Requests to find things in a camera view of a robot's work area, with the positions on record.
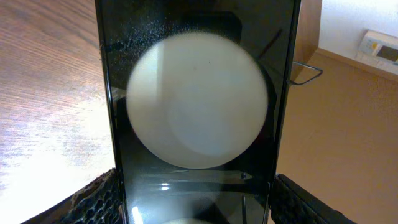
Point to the black smartphone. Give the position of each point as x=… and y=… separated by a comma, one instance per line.
x=196, y=95

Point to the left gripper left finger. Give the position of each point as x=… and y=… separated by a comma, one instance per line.
x=97, y=202

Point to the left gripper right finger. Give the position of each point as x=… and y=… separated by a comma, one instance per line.
x=290, y=203

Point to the white wall panel device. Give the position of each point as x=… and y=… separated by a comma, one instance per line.
x=378, y=50

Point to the metal wire bracket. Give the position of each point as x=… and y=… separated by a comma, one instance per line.
x=307, y=74

